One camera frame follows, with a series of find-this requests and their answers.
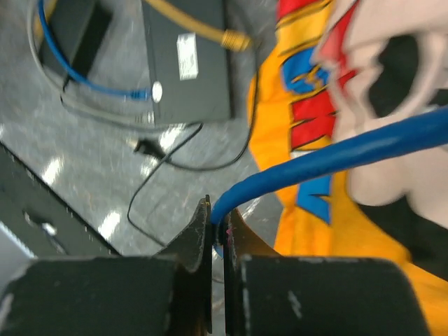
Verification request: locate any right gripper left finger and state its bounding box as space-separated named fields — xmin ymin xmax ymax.
xmin=1 ymin=197 xmax=212 ymax=335

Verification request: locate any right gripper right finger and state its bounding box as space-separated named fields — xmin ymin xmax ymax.
xmin=222 ymin=211 xmax=429 ymax=335

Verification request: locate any black power cable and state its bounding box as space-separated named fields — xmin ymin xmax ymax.
xmin=125 ymin=62 xmax=262 ymax=249

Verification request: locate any black network switch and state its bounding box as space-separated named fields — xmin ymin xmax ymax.
xmin=141 ymin=1 xmax=232 ymax=126

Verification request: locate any blue ethernet cable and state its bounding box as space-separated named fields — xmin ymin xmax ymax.
xmin=209 ymin=106 xmax=448 ymax=260
xmin=36 ymin=0 xmax=153 ymax=102

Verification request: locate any yellow ethernet cable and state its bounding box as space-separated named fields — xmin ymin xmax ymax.
xmin=31 ymin=0 xmax=253 ymax=53

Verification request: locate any orange Mickey Mouse pillowcase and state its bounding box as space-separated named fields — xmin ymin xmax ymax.
xmin=248 ymin=1 xmax=447 ymax=335

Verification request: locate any black power adapter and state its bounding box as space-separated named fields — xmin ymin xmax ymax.
xmin=44 ymin=0 xmax=113 ymax=77

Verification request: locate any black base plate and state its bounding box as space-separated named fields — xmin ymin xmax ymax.
xmin=1 ymin=143 xmax=120 ymax=257

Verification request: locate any grey ethernet cable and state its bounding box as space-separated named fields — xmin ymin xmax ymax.
xmin=26 ymin=0 xmax=158 ymax=130

